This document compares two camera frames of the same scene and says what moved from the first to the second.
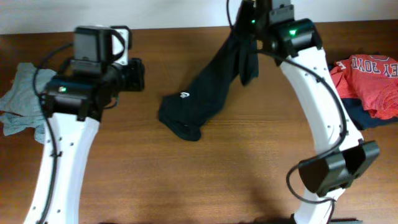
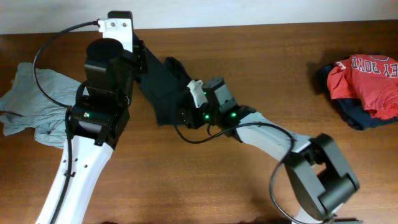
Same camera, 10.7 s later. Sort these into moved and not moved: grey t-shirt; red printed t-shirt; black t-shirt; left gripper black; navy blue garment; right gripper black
Moved: left gripper black; right gripper black; black t-shirt
Not moved: grey t-shirt; navy blue garment; red printed t-shirt
